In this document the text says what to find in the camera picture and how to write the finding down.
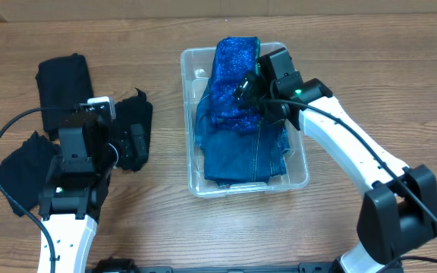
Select clear plastic storage bin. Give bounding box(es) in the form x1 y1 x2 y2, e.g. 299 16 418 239
181 47 310 198

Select blue denim jeans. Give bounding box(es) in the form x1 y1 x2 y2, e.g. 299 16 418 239
195 80 290 185

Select sparkly blue garment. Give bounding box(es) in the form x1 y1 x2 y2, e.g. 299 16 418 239
209 36 260 133

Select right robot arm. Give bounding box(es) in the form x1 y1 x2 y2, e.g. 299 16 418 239
233 48 437 272

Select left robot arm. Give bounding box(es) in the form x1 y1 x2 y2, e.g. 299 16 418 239
38 100 152 272

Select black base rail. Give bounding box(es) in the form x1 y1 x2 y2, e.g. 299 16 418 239
85 257 343 273

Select black garment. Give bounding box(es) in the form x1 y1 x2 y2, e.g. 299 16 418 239
0 131 61 211
112 89 153 172
36 53 94 141

